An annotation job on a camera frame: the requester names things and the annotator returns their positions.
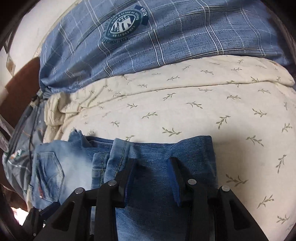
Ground brown headboard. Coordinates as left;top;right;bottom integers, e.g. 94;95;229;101
1;57;40;128

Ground blue denim jeans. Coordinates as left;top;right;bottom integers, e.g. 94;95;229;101
27;130;217;240

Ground cream leaf-print quilt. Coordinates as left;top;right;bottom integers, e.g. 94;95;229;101
44;55;295;240

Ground small wall poster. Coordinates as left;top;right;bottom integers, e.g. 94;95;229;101
6;54;16;76

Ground grey hanging cloth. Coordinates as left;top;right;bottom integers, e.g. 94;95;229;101
0;116;14;152

